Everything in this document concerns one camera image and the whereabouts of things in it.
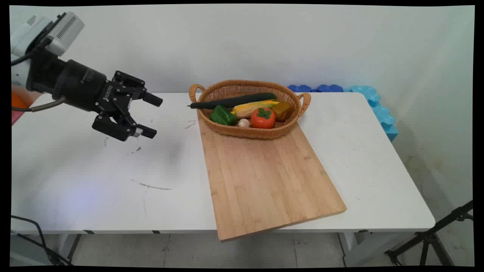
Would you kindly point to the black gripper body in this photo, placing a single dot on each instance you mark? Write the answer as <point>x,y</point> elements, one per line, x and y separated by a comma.
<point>85,87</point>

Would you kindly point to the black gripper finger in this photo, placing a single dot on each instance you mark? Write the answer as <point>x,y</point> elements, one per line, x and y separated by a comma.
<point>113,126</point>
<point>132,85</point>

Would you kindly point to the brown toy potato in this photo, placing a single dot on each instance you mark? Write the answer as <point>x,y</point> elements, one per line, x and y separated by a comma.
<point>282,111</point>

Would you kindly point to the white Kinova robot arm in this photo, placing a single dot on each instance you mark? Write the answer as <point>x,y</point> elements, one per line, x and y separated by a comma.
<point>20,41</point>

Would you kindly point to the pink flat object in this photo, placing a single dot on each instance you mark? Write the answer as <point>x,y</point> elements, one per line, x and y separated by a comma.
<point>16,116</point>

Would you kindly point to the woven wicker basket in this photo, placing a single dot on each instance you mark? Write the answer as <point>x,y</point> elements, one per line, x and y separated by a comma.
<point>227,88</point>

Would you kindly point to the green toy bell pepper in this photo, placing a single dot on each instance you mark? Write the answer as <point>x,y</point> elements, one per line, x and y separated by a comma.
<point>222,115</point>

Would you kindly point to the dark green toy cucumber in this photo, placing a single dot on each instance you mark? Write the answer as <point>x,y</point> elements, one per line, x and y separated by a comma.
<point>234,101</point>

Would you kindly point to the white toy garlic bulb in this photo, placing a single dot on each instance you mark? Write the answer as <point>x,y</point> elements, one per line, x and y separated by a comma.
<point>244,122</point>

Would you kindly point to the yellow toy corn cob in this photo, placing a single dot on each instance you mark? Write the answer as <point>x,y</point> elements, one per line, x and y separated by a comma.
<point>249,107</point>

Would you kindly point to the white table leg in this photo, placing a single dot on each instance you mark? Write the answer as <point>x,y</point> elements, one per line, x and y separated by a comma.
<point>70,247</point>
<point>357,249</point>

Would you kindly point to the orange toy persimmon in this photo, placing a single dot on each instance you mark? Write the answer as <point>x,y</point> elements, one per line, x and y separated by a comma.
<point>262,121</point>

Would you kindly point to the bamboo cutting board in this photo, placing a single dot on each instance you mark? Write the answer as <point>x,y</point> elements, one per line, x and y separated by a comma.
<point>264,181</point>

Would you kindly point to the dark blue foam mat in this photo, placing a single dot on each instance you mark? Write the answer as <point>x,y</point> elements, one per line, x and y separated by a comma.
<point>298,88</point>
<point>329,88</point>

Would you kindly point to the light blue foam mat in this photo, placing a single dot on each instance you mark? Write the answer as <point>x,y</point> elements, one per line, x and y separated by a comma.
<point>382,113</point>

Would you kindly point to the black tripod stand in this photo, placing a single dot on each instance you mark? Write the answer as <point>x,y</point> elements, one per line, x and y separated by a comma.
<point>429,238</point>

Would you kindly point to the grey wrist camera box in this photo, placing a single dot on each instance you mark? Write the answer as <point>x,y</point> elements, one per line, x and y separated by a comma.
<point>68,28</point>

